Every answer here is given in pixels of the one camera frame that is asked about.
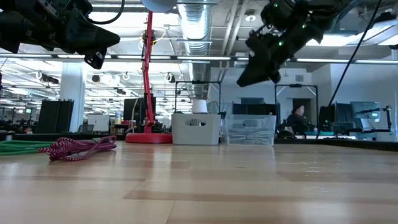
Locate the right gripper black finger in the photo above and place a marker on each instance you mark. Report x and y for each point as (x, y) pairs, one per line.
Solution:
(253, 76)

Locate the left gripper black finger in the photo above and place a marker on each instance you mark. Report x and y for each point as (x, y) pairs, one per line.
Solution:
(93, 34)

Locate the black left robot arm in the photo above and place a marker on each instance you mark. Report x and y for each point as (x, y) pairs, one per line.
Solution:
(14, 28)

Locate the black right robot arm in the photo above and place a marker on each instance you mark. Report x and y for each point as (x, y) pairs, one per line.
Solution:
(326, 12)

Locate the clear plastic bin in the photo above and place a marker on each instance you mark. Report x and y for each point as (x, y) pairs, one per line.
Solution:
(248, 123)

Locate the person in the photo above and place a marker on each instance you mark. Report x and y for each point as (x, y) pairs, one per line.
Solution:
(297, 119)

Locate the white cylinder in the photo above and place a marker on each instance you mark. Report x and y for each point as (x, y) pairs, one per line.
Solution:
(199, 106)

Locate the white building column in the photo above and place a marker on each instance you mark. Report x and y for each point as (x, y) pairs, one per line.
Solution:
(72, 96)

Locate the black monitor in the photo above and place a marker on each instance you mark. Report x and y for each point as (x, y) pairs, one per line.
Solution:
(133, 109)

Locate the opaque grey plastic bin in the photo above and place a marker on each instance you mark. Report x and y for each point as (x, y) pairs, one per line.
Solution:
(186, 133)

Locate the white box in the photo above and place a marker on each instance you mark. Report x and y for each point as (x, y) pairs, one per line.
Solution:
(98, 123)

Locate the black cabinet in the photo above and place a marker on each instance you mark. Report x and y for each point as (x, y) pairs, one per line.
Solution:
(54, 116)

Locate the grey computer screen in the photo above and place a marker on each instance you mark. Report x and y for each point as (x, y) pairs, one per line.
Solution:
(365, 109)

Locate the red desk lamp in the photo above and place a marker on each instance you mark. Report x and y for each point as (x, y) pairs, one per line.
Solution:
(148, 138)

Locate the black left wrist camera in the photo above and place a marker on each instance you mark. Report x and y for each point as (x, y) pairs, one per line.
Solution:
(96, 59)

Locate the black metal stand frame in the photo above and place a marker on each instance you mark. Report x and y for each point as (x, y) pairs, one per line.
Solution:
(199, 82)
(295, 85)

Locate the silver ventilation duct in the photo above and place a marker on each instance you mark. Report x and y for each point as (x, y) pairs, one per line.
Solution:
(194, 28)

